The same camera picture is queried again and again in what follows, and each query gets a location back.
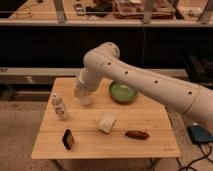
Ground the black cable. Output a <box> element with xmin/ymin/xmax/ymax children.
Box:
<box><xmin>175</xmin><ymin>142</ymin><xmax>213</xmax><ymax>171</ymax></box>

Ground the white sponge block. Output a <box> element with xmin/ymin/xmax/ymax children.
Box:
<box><xmin>98</xmin><ymin>115</ymin><xmax>116</xmax><ymax>134</ymax></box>

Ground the green ceramic bowl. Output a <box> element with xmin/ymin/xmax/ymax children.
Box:
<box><xmin>109</xmin><ymin>81</ymin><xmax>137</xmax><ymax>103</ymax></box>

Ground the wooden table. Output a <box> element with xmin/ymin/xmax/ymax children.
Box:
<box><xmin>32</xmin><ymin>78</ymin><xmax>180</xmax><ymax>159</ymax></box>

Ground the white figurine bottle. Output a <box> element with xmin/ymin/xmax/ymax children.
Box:
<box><xmin>52</xmin><ymin>93</ymin><xmax>67</xmax><ymax>120</ymax></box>

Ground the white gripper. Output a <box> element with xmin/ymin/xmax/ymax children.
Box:
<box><xmin>74</xmin><ymin>77</ymin><xmax>96</xmax><ymax>98</ymax></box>

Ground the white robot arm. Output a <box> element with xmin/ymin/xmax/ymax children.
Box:
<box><xmin>75</xmin><ymin>42</ymin><xmax>213</xmax><ymax>134</ymax></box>

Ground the red chili pepper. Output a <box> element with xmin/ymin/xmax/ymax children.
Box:
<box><xmin>125</xmin><ymin>130</ymin><xmax>149</xmax><ymax>140</ymax></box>

